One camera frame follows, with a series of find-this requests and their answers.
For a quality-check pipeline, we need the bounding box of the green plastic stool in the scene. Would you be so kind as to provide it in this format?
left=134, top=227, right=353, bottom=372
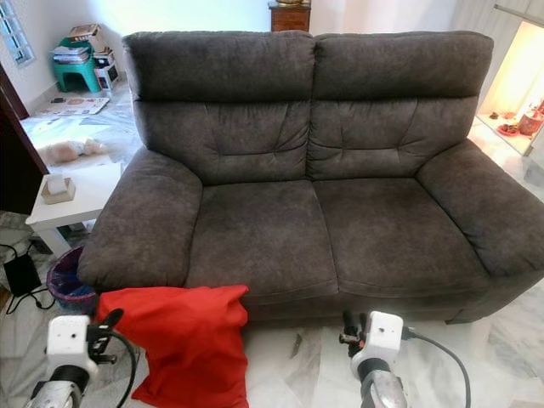
left=51, top=38, right=104, bottom=94

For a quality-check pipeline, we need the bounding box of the baby doll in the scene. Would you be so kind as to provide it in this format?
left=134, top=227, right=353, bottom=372
left=44, top=138, right=108, bottom=166

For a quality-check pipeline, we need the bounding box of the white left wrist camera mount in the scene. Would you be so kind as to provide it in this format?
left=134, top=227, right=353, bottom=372
left=47, top=314, right=99, bottom=381

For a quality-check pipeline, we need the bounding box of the printed floor mat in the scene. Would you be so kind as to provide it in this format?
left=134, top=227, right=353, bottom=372
left=38, top=95, right=111, bottom=117

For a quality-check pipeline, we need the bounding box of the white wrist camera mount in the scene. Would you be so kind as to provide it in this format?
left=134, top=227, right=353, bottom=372
left=351, top=311, right=405, bottom=382
left=47, top=314, right=99, bottom=381

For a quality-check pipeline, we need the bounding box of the dark grey fabric sofa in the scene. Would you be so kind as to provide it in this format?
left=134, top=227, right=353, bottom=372
left=76, top=30, right=544, bottom=326

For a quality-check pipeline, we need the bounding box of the red pillow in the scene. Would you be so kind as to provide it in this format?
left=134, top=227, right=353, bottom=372
left=93, top=285, right=252, bottom=408

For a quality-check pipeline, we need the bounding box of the purple waste basket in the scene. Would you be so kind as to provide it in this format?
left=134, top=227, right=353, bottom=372
left=47, top=246, right=100, bottom=316

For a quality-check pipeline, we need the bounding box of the dark brown wooden door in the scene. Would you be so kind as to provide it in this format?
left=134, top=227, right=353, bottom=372
left=0, top=64, right=48, bottom=216

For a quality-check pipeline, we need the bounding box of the small brown cardboard box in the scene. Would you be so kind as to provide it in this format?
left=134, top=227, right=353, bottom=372
left=68, top=24, right=109, bottom=54

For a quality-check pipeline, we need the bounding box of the black power adapter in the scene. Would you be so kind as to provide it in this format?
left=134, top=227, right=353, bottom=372
left=4, top=253, right=43, bottom=298

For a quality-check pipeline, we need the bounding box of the brown wooden cabinet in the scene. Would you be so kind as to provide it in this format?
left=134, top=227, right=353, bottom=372
left=268, top=0, right=312, bottom=34

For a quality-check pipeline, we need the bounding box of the red jar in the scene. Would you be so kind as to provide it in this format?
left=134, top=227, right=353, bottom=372
left=518, top=102, right=544, bottom=138

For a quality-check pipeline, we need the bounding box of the louvred glass window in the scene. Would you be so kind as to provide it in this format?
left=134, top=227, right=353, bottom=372
left=0, top=0, right=36, bottom=68

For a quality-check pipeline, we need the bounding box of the white side table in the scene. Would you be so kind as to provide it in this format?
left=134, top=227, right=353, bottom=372
left=25, top=163, right=122, bottom=258

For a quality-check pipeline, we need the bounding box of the black floor cable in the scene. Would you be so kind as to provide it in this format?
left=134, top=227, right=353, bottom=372
left=0, top=242, right=59, bottom=314

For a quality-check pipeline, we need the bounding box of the beige tissue box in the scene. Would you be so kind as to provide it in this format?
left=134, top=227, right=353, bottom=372
left=40, top=174, right=77, bottom=206

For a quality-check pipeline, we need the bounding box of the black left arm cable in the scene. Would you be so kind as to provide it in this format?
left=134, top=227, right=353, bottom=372
left=105, top=331, right=139, bottom=402

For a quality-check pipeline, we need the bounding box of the stack of papers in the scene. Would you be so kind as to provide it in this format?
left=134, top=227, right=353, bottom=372
left=53, top=44, right=91, bottom=65

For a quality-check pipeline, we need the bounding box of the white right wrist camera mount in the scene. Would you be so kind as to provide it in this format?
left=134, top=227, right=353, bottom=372
left=351, top=311, right=405, bottom=382

